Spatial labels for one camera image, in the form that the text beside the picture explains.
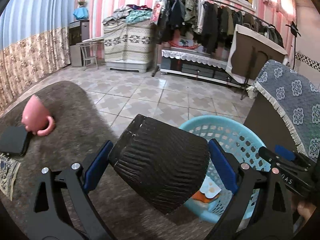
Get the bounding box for patterned paper packet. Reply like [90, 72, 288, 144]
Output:
[0, 154, 21, 201]

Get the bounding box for orange plastic wrapper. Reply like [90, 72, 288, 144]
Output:
[191, 191, 220, 204]

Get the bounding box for black ribbed paper cup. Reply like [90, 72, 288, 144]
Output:
[108, 114, 209, 215]

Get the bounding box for cloud-shaped blue paper card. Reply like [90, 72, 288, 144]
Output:
[200, 176, 221, 199]

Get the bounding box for person's hand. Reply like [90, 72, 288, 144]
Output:
[291, 194, 316, 225]

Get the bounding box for blue floral fringed cloth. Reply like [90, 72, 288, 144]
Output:
[247, 60, 319, 161]

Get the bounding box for black flat pouch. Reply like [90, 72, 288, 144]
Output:
[0, 126, 33, 157]

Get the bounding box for brown shaggy rug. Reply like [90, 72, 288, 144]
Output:
[1, 81, 213, 239]

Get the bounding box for pink pig-shaped mug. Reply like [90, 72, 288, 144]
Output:
[22, 94, 55, 137]

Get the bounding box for low lace covered shelf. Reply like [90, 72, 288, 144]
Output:
[160, 48, 241, 88]

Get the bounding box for black floor stand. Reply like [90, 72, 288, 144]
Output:
[286, 21, 301, 70]

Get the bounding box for small metal stool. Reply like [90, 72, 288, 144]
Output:
[76, 36, 104, 69]

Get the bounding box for grey water dispenser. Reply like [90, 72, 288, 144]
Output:
[69, 20, 89, 67]

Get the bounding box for blue and floral curtain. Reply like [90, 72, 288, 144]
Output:
[1, 0, 75, 111]

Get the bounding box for clothes rack with garments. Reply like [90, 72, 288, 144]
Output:
[151, 0, 285, 62]

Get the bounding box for patterned cloth covered cabinet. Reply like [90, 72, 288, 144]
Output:
[103, 4, 155, 73]

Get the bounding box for blue covered potted plant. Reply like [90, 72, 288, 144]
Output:
[73, 0, 89, 20]

